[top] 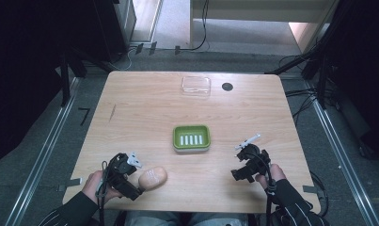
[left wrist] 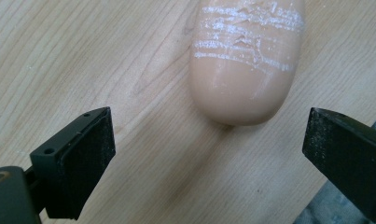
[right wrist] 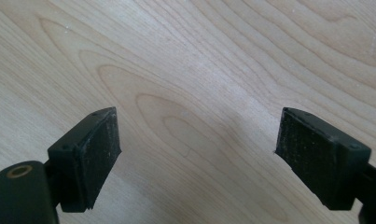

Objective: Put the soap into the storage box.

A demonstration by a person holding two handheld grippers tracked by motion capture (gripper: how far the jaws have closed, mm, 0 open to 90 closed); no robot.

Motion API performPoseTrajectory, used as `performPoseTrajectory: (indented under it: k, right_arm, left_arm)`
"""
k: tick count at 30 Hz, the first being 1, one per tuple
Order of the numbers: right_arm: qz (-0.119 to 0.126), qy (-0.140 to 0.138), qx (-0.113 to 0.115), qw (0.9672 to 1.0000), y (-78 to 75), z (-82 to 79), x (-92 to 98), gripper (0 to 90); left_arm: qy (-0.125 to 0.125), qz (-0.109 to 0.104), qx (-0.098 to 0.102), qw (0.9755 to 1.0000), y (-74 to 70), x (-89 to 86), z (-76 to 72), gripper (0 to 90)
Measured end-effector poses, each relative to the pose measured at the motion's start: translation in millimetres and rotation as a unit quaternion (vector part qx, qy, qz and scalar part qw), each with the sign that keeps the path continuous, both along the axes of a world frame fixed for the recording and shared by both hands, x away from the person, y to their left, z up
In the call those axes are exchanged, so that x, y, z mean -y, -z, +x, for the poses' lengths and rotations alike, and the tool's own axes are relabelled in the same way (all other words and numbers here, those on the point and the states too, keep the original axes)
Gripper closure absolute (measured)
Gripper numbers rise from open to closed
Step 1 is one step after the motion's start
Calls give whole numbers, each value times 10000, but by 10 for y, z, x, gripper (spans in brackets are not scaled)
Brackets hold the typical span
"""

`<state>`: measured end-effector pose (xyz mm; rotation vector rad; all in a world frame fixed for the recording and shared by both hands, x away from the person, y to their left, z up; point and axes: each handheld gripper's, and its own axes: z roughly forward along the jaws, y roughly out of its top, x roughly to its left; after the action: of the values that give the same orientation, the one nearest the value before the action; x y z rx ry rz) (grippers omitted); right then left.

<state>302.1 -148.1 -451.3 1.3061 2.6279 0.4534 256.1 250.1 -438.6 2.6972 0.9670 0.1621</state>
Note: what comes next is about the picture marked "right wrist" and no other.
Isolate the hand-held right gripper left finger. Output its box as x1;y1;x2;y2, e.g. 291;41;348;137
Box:
47;106;122;214

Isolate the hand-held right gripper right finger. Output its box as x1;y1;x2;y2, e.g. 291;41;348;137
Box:
274;106;372;211

